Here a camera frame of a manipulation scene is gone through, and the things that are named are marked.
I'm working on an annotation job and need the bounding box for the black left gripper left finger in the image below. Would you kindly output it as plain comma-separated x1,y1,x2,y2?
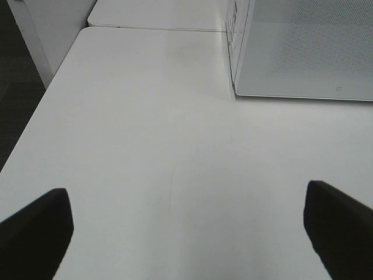
1,188,74,279

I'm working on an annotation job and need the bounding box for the white microwave oven body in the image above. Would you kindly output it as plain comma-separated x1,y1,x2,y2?
226,0,256,92

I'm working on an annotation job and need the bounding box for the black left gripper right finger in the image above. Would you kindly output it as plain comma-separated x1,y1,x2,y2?
303,181,372,279

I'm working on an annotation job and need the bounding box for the white microwave door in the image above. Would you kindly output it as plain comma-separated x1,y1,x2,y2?
233,1,372,101

